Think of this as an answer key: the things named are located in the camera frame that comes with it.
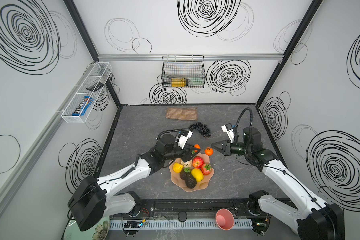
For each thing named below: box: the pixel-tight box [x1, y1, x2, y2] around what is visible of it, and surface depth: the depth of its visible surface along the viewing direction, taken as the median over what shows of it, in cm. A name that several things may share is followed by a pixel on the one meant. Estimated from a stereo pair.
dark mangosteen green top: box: [179, 167, 191, 181], surface depth 82 cm
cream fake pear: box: [180, 159, 193, 168], surface depth 82 cm
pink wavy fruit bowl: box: [169, 152, 215, 192], surface depth 80 cm
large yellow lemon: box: [191, 168, 204, 182], surface depth 81 cm
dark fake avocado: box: [185, 173, 197, 189], surface depth 75 cm
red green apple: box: [201, 163, 212, 176], surface depth 80 cm
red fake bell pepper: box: [192, 156, 204, 169], surface depth 84 cm
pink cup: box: [215, 208, 235, 231], surface depth 71 cm
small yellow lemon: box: [172, 162, 184, 174], surface depth 82 cm
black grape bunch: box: [188, 121, 212, 138], surface depth 104 cm
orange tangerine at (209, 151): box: [205, 147, 214, 156], surface depth 74 cm
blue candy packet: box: [71, 96, 94, 116], surface depth 72 cm
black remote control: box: [86, 81, 105, 92], surface depth 82 cm
